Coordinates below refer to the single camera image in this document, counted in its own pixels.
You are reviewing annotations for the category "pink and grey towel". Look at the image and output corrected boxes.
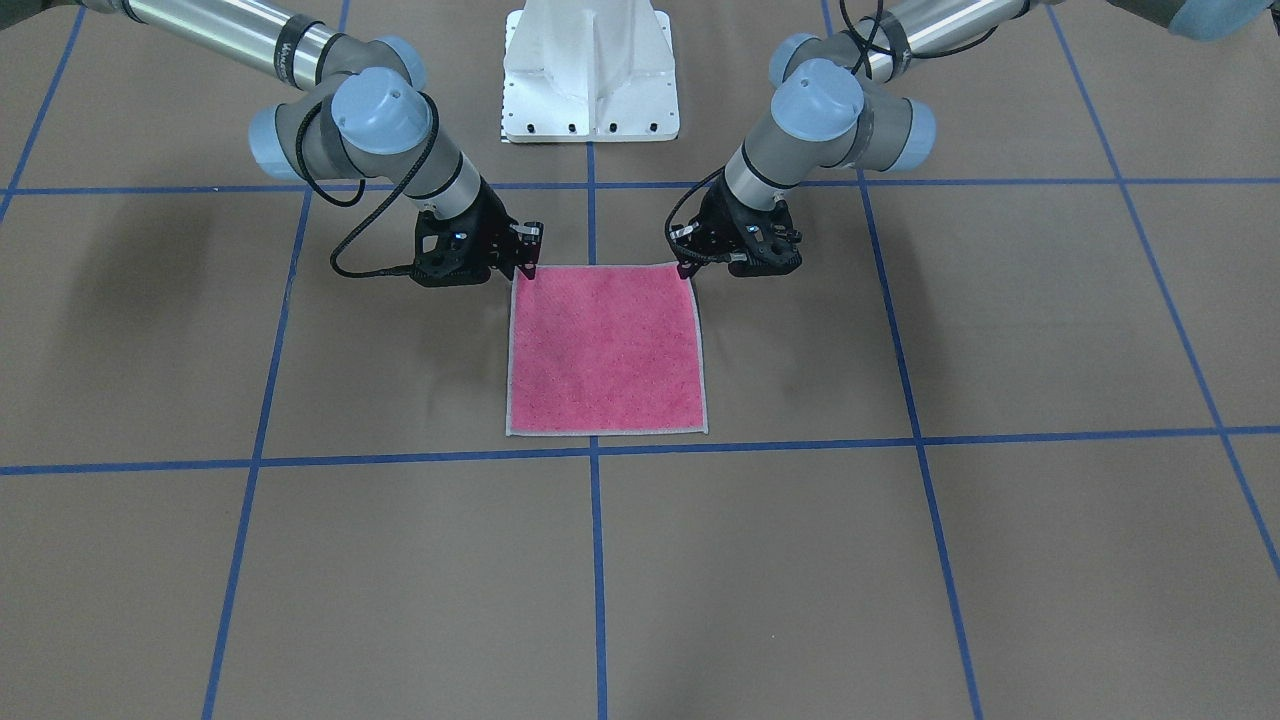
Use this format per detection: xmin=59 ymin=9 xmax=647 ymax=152
xmin=506 ymin=263 xmax=709 ymax=437

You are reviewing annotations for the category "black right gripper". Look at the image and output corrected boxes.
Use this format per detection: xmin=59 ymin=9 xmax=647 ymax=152
xmin=415 ymin=184 xmax=544 ymax=288

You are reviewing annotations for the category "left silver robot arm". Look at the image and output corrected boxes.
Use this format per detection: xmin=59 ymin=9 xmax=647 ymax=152
xmin=663 ymin=1 xmax=1036 ymax=281

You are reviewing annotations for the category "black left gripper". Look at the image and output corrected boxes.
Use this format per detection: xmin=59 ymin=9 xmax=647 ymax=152
xmin=668 ymin=184 xmax=803 ymax=281

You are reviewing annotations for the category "white pedestal column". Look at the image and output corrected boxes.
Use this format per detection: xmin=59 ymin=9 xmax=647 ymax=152
xmin=500 ymin=1 xmax=681 ymax=143

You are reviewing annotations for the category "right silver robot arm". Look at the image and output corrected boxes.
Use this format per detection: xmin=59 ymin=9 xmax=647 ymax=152
xmin=90 ymin=1 xmax=544 ymax=287

